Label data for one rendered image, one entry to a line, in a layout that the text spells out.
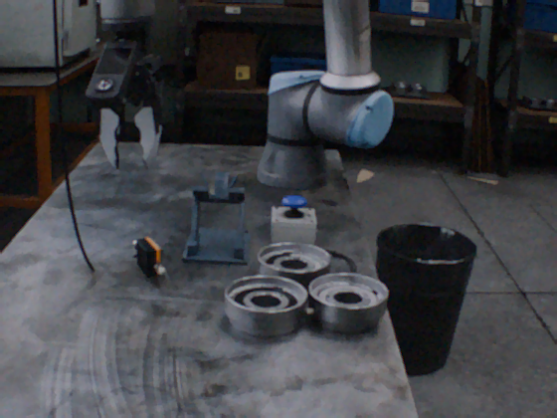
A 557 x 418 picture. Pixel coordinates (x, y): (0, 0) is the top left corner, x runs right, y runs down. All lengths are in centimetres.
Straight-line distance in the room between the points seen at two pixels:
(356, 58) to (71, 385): 81
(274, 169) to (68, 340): 72
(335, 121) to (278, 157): 17
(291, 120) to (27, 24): 192
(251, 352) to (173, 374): 11
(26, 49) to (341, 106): 205
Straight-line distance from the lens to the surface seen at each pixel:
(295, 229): 114
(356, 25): 130
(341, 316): 90
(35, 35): 313
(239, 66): 442
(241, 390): 79
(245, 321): 88
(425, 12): 450
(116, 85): 88
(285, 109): 142
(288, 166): 143
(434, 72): 507
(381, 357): 87
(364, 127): 132
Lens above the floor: 125
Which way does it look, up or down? 19 degrees down
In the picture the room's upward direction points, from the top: 3 degrees clockwise
